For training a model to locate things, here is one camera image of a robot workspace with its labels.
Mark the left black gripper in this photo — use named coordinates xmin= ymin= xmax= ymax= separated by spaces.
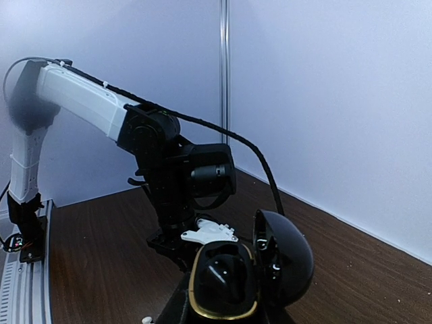
xmin=146 ymin=229 xmax=199 ymax=272

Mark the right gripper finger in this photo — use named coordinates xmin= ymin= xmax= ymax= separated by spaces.
xmin=155 ymin=273 xmax=192 ymax=324

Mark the black earbud charging case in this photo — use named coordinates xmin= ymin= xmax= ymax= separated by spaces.
xmin=188 ymin=209 xmax=315 ymax=323

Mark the black earbud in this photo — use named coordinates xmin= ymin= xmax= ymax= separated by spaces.
xmin=194 ymin=254 xmax=247 ymax=316

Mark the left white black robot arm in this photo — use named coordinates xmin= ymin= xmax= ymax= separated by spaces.
xmin=5 ymin=57 xmax=236 ymax=270

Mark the white earbud lower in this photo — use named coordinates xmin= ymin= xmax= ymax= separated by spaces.
xmin=141 ymin=317 xmax=153 ymax=324

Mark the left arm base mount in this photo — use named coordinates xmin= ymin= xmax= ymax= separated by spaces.
xmin=12 ymin=216 xmax=48 ymax=263

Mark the aluminium front rail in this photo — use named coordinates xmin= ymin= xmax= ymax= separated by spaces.
xmin=1 ymin=200 xmax=55 ymax=323

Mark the left black braided cable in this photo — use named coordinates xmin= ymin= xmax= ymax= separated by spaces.
xmin=2 ymin=56 xmax=284 ymax=215

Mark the left aluminium frame post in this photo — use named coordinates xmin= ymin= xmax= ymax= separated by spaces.
xmin=219 ymin=0 xmax=230 ymax=130

